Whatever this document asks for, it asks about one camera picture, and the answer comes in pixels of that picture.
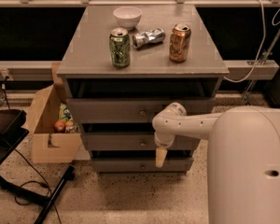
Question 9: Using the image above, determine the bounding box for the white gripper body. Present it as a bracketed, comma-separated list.
[154, 132, 175, 148]

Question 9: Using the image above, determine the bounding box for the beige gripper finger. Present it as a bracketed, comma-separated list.
[155, 147, 167, 168]

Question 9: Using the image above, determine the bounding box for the grey drawer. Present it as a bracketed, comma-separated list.
[67, 98, 215, 124]
[82, 133, 200, 151]
[91, 158, 193, 173]

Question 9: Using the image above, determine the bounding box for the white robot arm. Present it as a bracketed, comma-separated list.
[152, 103, 280, 224]

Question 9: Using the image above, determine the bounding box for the grey bottom drawer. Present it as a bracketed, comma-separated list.
[91, 158, 193, 173]

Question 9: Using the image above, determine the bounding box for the grey top drawer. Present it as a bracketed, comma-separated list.
[67, 98, 215, 124]

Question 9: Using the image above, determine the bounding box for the grey drawer cabinet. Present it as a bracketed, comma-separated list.
[58, 5, 228, 161]

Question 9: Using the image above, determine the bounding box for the small jar in box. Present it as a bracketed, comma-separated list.
[65, 120, 77, 133]

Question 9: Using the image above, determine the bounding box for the green snack bag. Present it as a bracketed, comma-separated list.
[59, 104, 72, 122]

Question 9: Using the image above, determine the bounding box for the green soda can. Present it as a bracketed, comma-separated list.
[109, 27, 131, 68]

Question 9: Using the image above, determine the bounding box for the orange soda can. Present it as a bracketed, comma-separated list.
[169, 23, 191, 63]

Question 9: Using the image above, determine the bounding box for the red apple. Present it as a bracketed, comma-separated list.
[54, 120, 66, 133]

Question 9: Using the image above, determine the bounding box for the crushed silver can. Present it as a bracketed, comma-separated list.
[133, 28, 165, 49]

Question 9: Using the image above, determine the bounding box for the cardboard box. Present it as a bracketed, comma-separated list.
[26, 62, 82, 163]

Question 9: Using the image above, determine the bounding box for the white bowl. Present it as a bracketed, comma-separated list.
[113, 7, 142, 30]

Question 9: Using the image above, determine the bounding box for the black stand with tray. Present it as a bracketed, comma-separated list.
[0, 108, 75, 224]

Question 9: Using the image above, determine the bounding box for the black floor cable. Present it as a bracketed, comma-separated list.
[0, 133, 63, 224]

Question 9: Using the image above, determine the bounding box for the white cable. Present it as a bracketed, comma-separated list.
[223, 0, 280, 84]

